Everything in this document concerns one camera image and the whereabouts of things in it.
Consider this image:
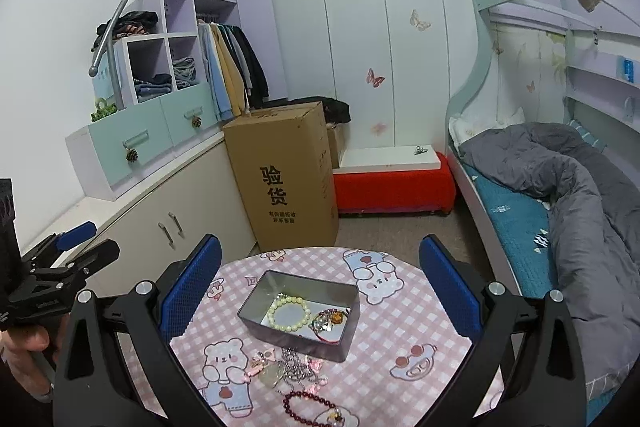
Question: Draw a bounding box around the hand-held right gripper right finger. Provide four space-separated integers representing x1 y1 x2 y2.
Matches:
418 234 588 427

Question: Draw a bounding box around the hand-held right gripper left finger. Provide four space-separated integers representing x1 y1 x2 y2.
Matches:
52 233 223 427

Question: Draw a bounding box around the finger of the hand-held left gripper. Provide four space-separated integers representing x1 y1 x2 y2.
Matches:
20 221 98 268
50 239 122 283

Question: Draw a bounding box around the person's left hand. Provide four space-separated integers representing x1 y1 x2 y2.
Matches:
0 319 58 403

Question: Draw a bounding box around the blue bed sheet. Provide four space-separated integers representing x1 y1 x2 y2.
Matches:
472 119 608 413

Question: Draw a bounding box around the pink charm hair clip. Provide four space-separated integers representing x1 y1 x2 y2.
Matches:
242 349 278 380

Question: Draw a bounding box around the beige low cabinet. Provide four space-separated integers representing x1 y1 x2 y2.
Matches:
20 127 259 280

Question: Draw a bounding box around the red padded bench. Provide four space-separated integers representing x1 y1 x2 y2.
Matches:
332 152 457 217

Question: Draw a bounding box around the pale jade pendant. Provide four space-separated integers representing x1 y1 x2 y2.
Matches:
260 364 284 389

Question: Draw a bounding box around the pink checked cartoon tablecloth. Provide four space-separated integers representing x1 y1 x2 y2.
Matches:
117 246 506 427

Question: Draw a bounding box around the grey metal tin box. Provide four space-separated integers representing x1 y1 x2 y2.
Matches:
237 270 362 363

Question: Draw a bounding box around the white board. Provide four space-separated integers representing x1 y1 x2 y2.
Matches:
339 146 442 175

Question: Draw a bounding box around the pink bow charm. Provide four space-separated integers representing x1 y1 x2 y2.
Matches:
305 356 329 393

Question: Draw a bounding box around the grey duvet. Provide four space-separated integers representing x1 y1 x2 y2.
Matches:
457 122 640 388

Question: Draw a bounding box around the white pillow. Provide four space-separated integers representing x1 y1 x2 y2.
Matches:
448 108 526 142

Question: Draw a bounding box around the large cardboard box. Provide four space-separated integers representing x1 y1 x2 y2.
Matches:
222 102 340 253

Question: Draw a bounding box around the black cloth bundle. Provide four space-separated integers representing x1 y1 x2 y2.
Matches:
290 96 352 125

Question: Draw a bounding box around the black folded clothes pile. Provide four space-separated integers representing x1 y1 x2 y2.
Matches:
91 10 160 54

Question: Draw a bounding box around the row of hanging clothes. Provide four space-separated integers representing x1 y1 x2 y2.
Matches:
196 21 270 122

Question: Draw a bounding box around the purple stair shelf unit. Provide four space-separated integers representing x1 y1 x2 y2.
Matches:
65 0 288 201

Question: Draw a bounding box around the white wardrobe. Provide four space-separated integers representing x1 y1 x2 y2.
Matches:
267 0 487 148

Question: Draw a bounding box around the pale green bead bracelet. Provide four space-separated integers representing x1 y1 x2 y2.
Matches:
267 295 312 334

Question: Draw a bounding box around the multicolour bead bracelet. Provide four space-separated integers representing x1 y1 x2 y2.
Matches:
310 308 351 345

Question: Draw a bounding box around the silver chain necklace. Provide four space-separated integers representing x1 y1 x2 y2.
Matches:
272 347 326 388

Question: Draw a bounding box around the dark red bead bracelet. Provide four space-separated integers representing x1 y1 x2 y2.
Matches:
282 389 347 427

